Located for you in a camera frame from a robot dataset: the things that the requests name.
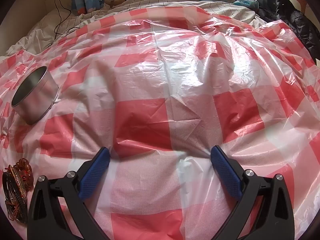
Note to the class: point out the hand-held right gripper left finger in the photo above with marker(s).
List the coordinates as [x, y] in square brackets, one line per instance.
[95, 172]

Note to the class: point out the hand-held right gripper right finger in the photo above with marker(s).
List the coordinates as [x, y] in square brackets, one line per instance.
[225, 173]

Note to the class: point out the round silver metal tin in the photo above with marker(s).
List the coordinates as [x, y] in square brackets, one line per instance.
[40, 102]

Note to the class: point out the red white checkered plastic sheet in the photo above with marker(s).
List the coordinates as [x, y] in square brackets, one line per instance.
[162, 85]

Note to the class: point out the brown patterned bangle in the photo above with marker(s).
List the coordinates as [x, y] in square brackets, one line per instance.
[18, 183]

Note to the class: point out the blue plastic bag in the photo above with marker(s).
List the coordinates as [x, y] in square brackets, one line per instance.
[247, 3]

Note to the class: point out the black puffer jacket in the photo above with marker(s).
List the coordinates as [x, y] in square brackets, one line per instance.
[295, 22]

